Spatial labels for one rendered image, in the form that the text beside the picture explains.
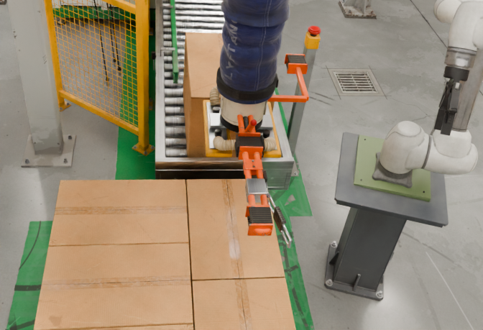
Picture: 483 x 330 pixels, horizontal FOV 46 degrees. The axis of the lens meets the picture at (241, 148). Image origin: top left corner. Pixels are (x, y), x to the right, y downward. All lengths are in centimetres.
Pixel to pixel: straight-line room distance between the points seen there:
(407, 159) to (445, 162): 16
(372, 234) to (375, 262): 21
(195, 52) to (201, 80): 25
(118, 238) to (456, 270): 194
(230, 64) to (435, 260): 195
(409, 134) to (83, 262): 148
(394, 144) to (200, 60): 106
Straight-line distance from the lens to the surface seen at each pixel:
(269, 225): 173
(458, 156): 258
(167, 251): 250
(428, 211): 264
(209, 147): 216
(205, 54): 295
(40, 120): 360
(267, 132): 221
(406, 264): 342
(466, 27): 192
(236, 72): 202
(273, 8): 189
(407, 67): 512
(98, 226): 260
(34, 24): 324
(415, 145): 254
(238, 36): 194
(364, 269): 308
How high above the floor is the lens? 250
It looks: 41 degrees down
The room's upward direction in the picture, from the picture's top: 8 degrees clockwise
